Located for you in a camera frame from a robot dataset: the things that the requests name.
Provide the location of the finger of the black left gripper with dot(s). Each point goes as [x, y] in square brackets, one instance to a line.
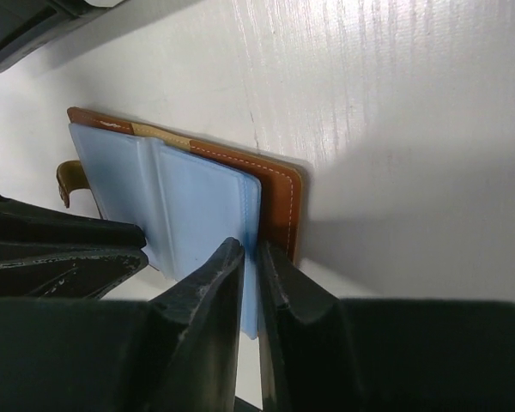
[49, 254]

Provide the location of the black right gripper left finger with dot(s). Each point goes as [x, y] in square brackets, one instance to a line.
[176, 352]

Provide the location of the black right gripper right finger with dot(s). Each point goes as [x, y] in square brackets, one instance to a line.
[319, 352]

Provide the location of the brown leather card holder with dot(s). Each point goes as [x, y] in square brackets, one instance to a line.
[186, 194]

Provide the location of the black white card sorting tray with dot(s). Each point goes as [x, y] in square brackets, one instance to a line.
[25, 26]

